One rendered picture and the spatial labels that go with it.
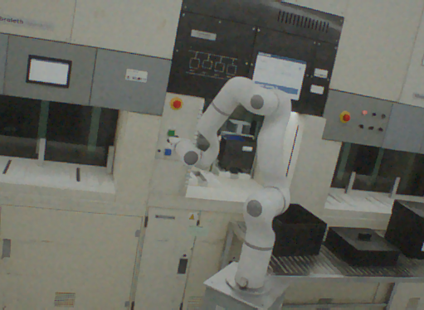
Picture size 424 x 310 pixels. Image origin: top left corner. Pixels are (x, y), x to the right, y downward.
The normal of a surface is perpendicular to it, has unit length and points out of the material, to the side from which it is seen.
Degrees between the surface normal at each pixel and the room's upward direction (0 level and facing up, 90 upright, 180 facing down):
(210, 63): 90
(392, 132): 90
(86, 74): 90
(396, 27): 90
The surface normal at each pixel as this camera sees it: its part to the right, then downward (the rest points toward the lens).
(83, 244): 0.25, 0.29
